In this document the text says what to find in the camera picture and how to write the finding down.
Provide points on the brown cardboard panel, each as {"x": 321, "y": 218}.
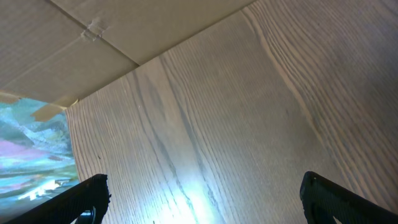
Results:
{"x": 59, "y": 51}

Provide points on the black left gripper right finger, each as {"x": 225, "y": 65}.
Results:
{"x": 327, "y": 202}

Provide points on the colourful painted surface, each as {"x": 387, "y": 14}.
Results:
{"x": 37, "y": 161}

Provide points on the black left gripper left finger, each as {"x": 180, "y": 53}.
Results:
{"x": 86, "y": 202}

